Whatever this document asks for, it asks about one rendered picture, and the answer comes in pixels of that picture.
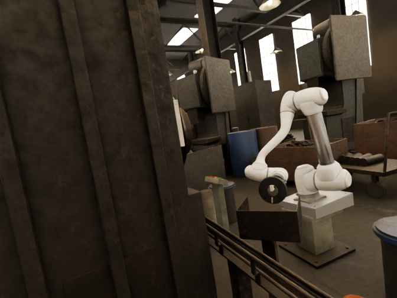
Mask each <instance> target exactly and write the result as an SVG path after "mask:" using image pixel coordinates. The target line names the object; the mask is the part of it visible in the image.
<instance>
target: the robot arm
mask: <svg viewBox="0 0 397 298"><path fill-rule="evenodd" d="M327 100H328V94H327V91H326V90H325V89H323V88H308V89H304V90H301V91H299V92H294V91H288V92H286V93H285V95H284V96H283V98H282V101H281V107H280V117H281V128H280V130H279V132H278V133H277V134H276V136H274V137H273V139H271V140H270V142H269V143H267V145H266V146H264V148H263V149H261V151H260V152H259V154H258V156H257V158H256V161H255V162H254V163H253V164H252V165H251V166H247V167H246V168H245V176H246V177H247V178H249V179H251V180H254V181H257V182H261V181H262V180H263V179H264V178H266V177H269V176H275V177H279V178H280V179H282V180H283V181H284V182H285V184H286V183H287V179H288V172H287V171H286V170H285V169H283V168H269V167H267V164H266V163H265V157H266V156H267V154H268V153H269V152H270V151H271V150H273V149H274V148H275V147H276V146H277V145H278V144H279V143H280V142H281V141H282V140H283V139H284V138H285V137H286V136H287V134H288V133H289V130H290V127H291V124H292V120H293V118H294V114H295V112H297V111H299V110H301V111H302V113H303V114H304V115H305V116H306V117H307V121H308V125H309V128H310V132H311V136H312V139H313V143H314V147H315V151H316V153H317V158H318V162H319V164H318V166H317V169H314V167H313V166H311V165H309V164H304V165H301V166H298V167H297V168H296V170H295V184H296V188H297V191H298V193H296V195H297V197H295V198H293V200H294V201H298V197H299V196H300V202H304V203H307V204H312V203H314V202H316V201H318V200H320V199H323V198H326V197H327V196H326V195H321V194H320V193H319V190H322V191H340V190H344V189H346V188H348V187H349V186H350V185H351V183H352V177H351V175H350V173H349V172H348V171H347V170H345V169H342V167H341V166H340V164H339V163H338V162H336V161H334V158H333V153H332V150H331V147H330V142H329V139H328V135H327V130H326V126H325V123H324V119H323V115H322V113H321V112H322V111H323V105H324V104H325V103H326V102H327Z"/></svg>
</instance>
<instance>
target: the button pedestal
mask: <svg viewBox="0 0 397 298"><path fill-rule="evenodd" d="M205 181H206V182H210V183H212V184H211V185H212V189H213V196H214V204H215V208H216V216H217V223H218V224H219V225H220V226H222V227H224V228H225V229H227V230H228V231H230V229H229V221H228V216H227V209H226V201H225V196H224V188H223V185H227V182H228V180H225V179H219V178H213V177H207V176H206V177H205Z"/></svg>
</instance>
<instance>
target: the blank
mask: <svg viewBox="0 0 397 298"><path fill-rule="evenodd" d="M270 185H274V186H276V187H277V188H278V193H277V194H276V195H271V194H270V193H269V192H268V186H270ZM259 194H260V196H261V198H262V199H263V200H264V201H266V202H268V203H271V204H277V203H280V202H282V201H283V200H284V199H285V197H286V195H287V186H286V184H285V182H284V181H283V180H282V179H280V178H279V177H275V176H269V177H266V178H264V179H263V180H262V181H261V183H260V185H259Z"/></svg>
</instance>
